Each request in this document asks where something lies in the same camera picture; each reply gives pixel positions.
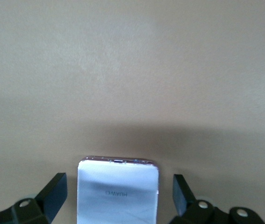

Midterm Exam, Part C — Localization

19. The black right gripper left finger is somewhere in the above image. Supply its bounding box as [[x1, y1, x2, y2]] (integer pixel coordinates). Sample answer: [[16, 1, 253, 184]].
[[0, 172, 67, 224]]

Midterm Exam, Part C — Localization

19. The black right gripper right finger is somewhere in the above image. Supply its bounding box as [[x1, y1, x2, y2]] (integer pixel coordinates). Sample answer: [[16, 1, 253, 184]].
[[169, 174, 265, 224]]

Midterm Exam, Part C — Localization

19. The white phone pink edge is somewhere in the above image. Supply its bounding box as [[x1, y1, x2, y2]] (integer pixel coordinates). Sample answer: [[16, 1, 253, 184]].
[[77, 155, 160, 224]]

